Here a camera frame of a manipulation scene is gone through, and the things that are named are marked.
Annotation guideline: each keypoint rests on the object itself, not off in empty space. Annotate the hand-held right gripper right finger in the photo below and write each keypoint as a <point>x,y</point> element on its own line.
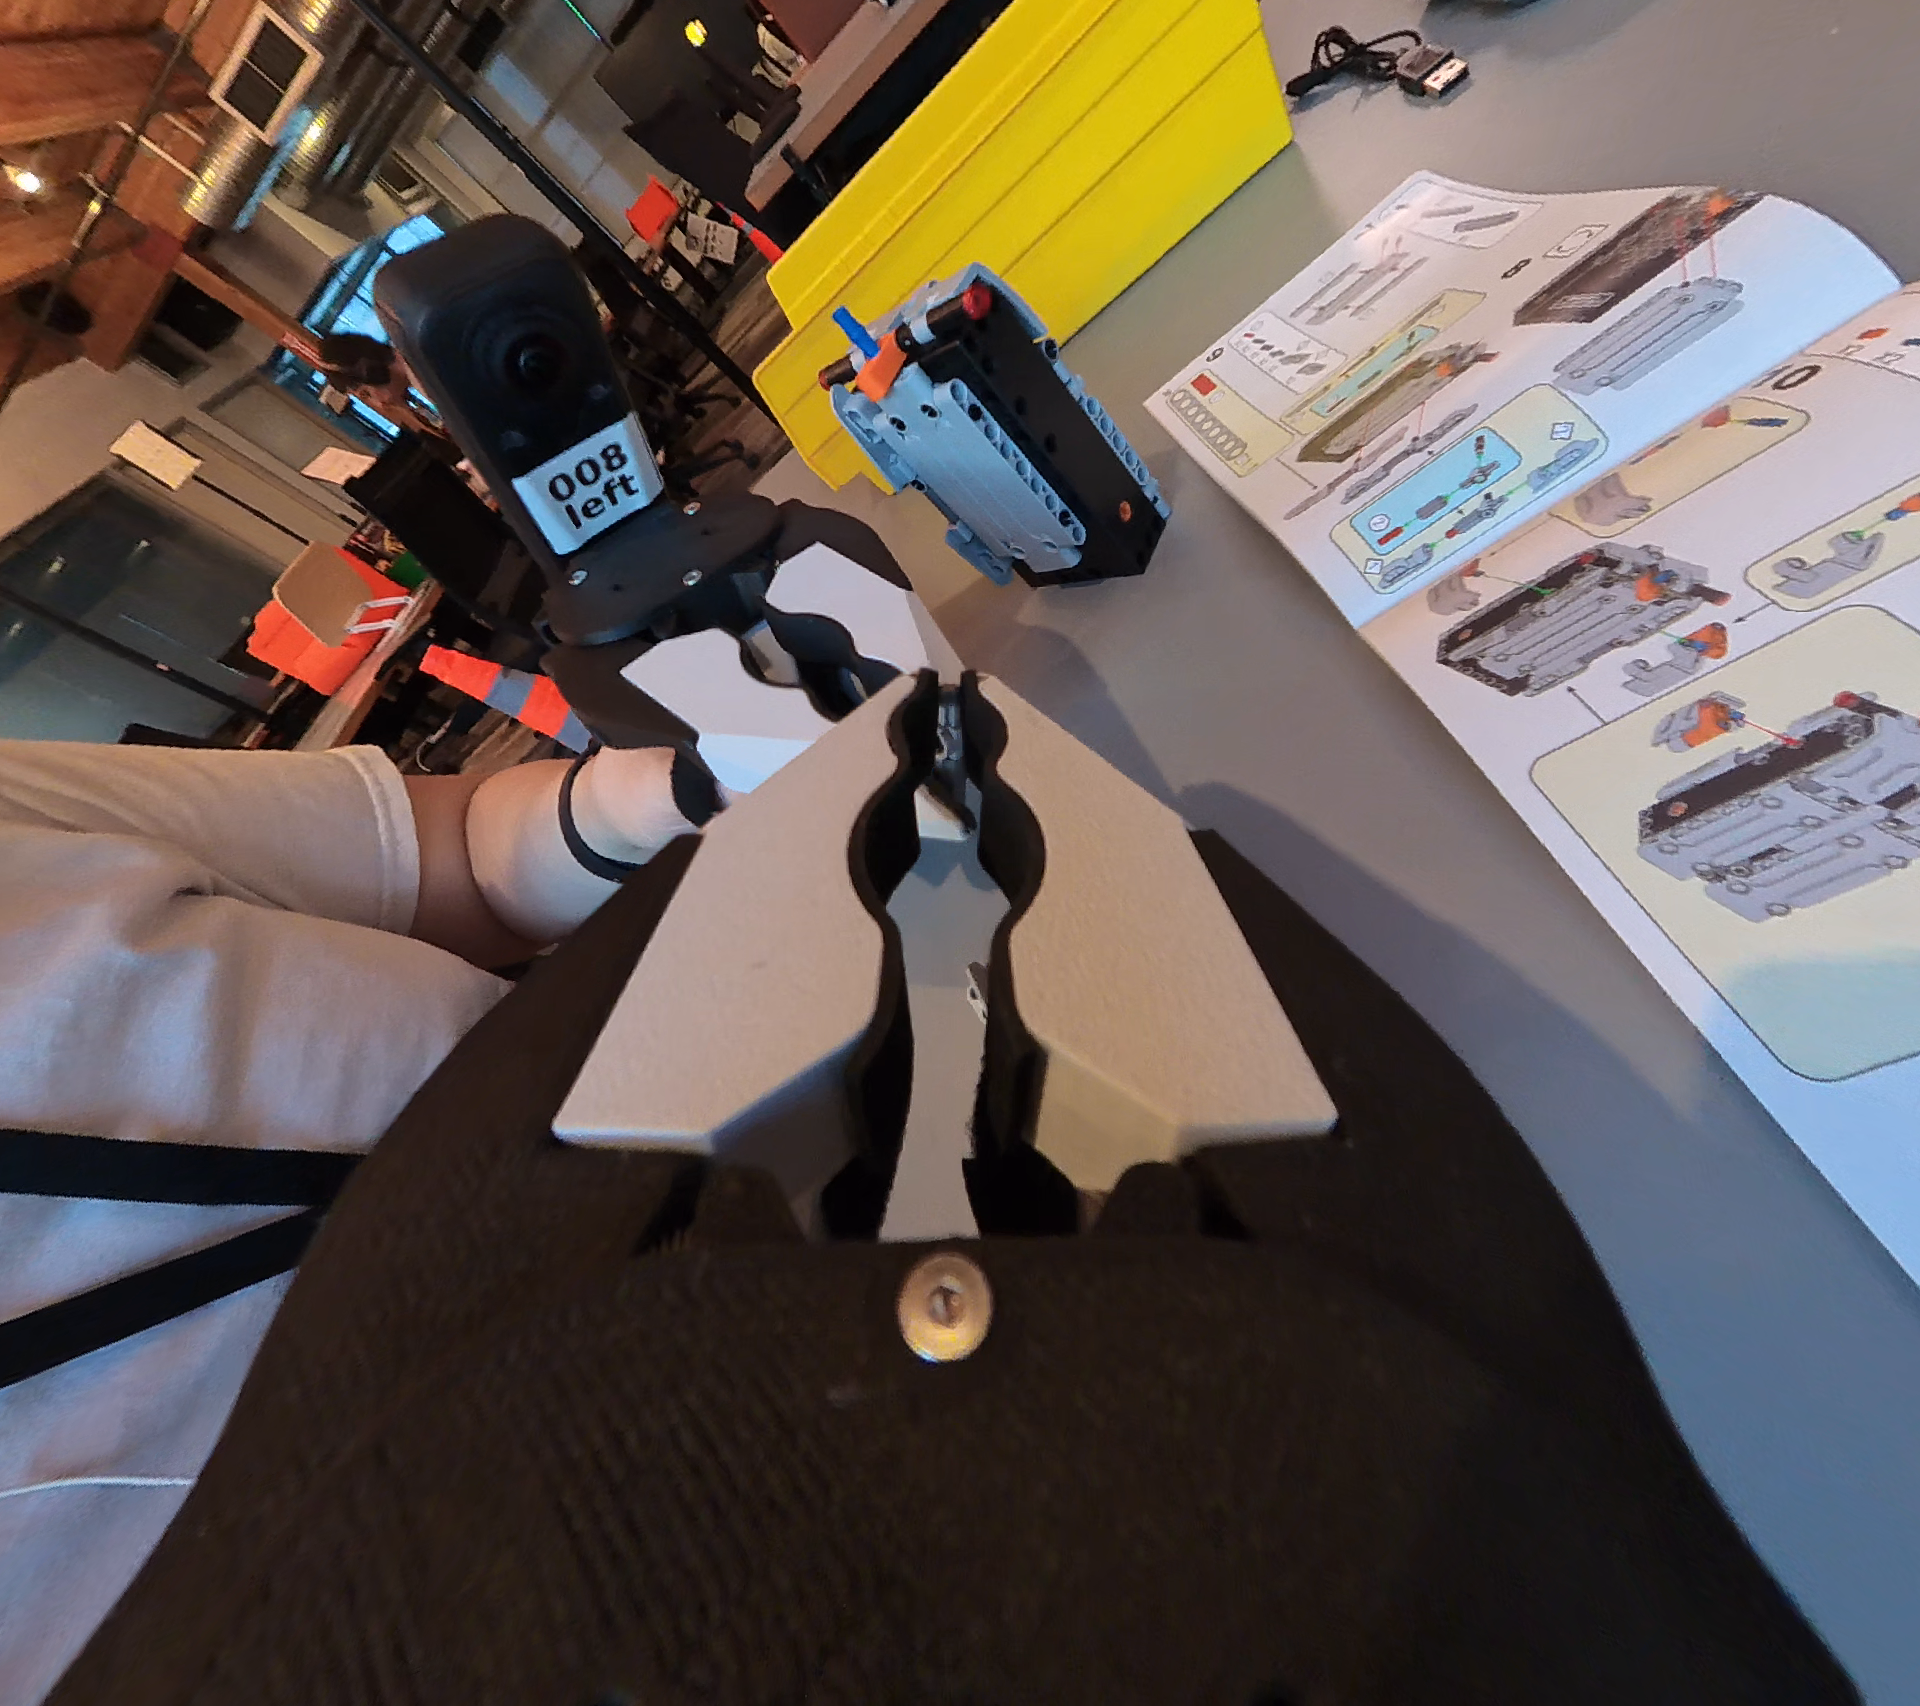
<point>1169,986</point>

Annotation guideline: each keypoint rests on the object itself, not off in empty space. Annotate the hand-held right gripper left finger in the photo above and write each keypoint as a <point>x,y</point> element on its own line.
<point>719,986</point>

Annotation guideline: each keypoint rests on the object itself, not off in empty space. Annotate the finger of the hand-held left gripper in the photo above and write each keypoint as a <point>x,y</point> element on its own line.
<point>735,723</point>
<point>856,610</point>

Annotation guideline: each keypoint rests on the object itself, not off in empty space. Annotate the small grey brick beam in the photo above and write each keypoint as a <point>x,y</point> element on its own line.
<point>973,986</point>

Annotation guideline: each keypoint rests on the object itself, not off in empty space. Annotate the person's left forearm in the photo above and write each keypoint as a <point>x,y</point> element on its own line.
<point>492,865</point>

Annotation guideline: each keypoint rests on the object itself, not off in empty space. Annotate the grey desk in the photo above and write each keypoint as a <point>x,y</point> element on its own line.
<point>1650,88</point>

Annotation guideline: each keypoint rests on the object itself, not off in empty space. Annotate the orange white box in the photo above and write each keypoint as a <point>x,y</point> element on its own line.
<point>320,623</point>

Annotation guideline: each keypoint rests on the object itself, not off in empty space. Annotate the yellow plastic bin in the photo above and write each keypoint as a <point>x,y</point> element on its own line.
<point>1046,130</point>

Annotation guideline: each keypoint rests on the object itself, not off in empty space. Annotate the person's pale clothing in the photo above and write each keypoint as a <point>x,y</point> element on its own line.
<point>156,1018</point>

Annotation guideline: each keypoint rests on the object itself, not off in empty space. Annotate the open instruction booklet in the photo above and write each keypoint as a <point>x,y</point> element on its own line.
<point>1505,503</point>

